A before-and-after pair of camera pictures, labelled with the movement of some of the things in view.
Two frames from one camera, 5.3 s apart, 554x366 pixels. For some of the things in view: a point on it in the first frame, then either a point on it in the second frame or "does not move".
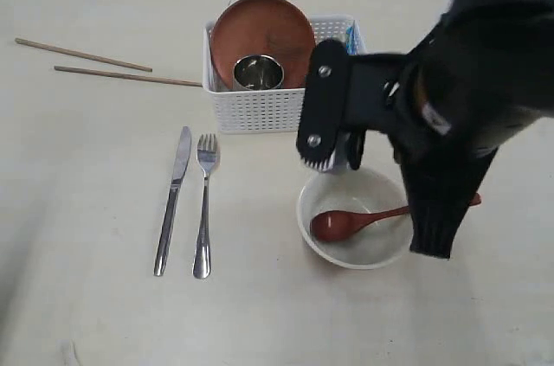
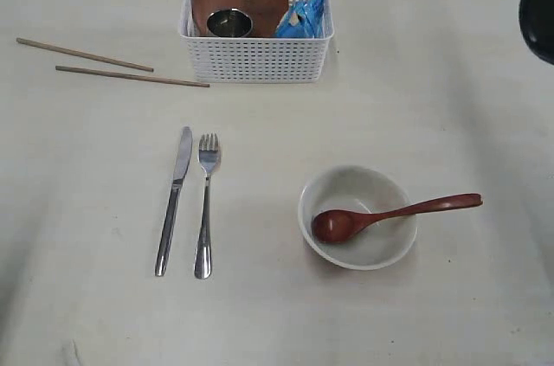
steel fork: [208, 155] does not move
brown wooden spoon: [335, 226] does not move
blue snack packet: [353, 39] to [311, 18]
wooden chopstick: [127, 77] does not move
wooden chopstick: [132, 65] does not move
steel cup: [258, 72] to [231, 22]
